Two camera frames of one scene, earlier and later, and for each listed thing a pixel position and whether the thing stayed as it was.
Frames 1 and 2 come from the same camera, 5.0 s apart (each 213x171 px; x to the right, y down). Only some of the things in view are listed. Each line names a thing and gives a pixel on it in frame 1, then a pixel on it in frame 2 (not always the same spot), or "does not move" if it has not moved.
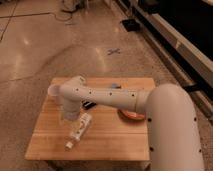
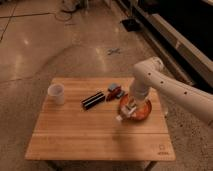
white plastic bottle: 79,130 → 126,110
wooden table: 107,137 does not move
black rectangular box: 89,105 does not move
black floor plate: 132,25 does not move
